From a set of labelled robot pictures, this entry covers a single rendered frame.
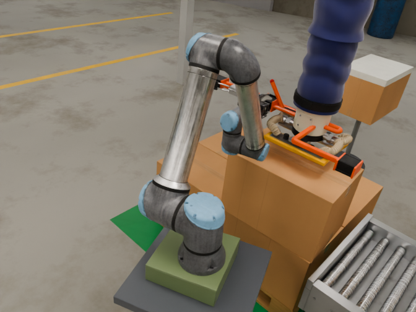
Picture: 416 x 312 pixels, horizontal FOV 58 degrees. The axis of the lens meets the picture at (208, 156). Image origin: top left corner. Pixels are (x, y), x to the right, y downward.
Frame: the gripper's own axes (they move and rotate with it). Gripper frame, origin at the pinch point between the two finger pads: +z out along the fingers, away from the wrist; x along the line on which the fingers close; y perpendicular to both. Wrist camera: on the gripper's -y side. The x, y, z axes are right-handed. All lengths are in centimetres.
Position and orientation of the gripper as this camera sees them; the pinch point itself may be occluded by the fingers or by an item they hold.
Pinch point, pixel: (265, 100)
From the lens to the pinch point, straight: 204.7
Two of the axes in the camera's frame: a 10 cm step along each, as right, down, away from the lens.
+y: 7.6, 4.1, -5.1
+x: 1.0, -8.4, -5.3
